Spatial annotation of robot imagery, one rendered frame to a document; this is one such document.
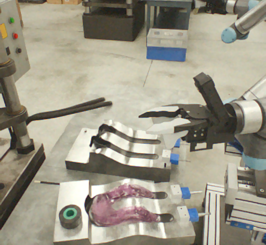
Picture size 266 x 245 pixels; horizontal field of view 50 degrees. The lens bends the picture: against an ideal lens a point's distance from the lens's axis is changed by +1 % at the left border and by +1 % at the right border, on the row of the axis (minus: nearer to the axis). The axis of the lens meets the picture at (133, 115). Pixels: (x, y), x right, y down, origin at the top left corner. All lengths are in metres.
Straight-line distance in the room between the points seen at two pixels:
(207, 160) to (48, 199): 1.70
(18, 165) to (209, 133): 1.13
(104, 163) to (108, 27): 4.08
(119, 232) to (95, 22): 4.50
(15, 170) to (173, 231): 0.82
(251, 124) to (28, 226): 0.95
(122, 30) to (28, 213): 4.23
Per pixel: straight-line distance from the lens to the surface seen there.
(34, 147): 1.62
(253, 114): 0.66
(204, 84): 0.59
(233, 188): 1.14
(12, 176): 1.52
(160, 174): 1.32
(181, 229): 1.15
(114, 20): 5.17
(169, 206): 1.21
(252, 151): 0.76
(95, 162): 1.36
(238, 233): 2.01
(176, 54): 4.45
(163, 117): 0.65
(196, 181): 2.49
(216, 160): 2.72
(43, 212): 1.31
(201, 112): 0.62
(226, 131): 0.67
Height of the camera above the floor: 1.81
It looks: 35 degrees down
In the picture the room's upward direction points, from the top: straight up
